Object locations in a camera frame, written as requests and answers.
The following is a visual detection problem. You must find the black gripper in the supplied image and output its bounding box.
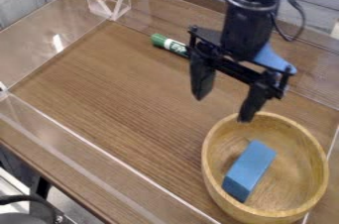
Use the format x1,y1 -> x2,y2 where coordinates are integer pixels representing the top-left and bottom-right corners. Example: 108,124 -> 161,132
187,0 -> 296,123

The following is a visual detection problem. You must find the blue rectangular block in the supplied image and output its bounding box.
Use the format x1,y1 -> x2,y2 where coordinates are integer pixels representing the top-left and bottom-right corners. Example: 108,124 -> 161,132
221,140 -> 276,203

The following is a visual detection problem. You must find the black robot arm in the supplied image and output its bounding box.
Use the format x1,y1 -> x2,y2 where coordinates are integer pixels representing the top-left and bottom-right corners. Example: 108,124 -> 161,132
187,0 -> 300,123

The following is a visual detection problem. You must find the brown wooden bowl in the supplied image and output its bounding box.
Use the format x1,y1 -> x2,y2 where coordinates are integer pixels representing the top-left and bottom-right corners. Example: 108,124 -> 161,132
201,112 -> 330,224

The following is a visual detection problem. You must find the green Expo marker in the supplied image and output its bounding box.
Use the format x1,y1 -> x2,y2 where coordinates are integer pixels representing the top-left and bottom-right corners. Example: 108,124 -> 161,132
151,34 -> 189,58

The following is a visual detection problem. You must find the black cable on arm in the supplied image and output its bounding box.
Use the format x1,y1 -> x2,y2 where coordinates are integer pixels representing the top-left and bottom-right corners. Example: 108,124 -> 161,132
268,0 -> 307,43

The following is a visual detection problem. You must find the clear acrylic corner bracket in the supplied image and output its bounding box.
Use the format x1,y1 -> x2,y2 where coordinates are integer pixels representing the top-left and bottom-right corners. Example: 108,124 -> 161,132
87,0 -> 131,22

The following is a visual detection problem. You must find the black cable lower left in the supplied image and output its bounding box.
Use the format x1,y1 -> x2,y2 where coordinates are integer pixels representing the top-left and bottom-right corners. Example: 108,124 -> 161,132
0,194 -> 59,224

